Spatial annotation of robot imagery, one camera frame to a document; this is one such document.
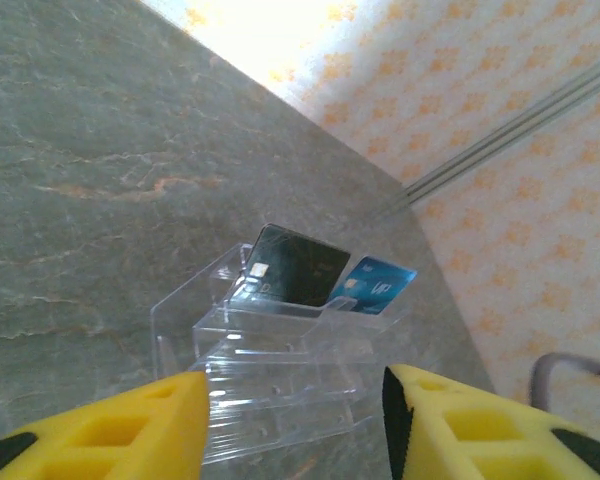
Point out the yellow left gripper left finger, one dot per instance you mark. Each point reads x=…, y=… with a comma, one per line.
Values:
x=105, y=440

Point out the black credit card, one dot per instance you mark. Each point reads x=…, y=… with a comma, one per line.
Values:
x=300, y=270

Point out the clear acrylic card stand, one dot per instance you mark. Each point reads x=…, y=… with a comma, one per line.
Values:
x=280, y=360

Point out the blue credit card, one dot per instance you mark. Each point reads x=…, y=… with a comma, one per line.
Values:
x=380, y=287

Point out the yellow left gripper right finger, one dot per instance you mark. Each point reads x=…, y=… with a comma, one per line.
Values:
x=480, y=440

